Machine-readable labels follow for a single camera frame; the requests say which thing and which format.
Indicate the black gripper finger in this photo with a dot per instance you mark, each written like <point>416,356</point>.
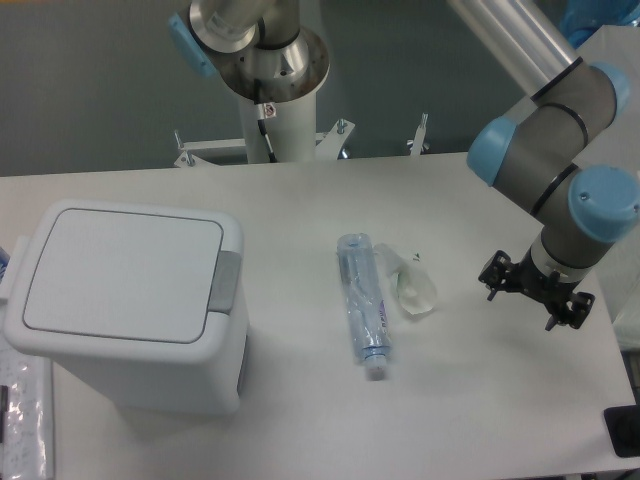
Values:
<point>571,311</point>
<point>496,273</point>

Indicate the grey lid push button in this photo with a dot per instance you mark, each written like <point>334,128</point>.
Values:
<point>225,282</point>

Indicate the crushed clear plastic bottle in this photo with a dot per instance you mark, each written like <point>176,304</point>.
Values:
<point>364,302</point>

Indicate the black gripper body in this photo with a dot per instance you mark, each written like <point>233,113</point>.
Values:
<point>527,279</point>

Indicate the black device at edge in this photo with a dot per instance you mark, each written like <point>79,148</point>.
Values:
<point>622,423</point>

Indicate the blue item behind can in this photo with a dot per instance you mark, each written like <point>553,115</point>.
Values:
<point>4,262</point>

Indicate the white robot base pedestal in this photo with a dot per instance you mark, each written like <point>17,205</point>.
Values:
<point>283,82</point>

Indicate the white plastic trash can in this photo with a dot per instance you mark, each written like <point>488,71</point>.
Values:
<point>202,377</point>

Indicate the white trash can lid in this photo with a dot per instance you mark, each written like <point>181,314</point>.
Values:
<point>123,275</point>

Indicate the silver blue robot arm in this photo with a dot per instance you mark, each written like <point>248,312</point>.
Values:
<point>583,212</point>

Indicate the white clamp bracket frame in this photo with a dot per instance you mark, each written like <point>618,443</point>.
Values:
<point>268,139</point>

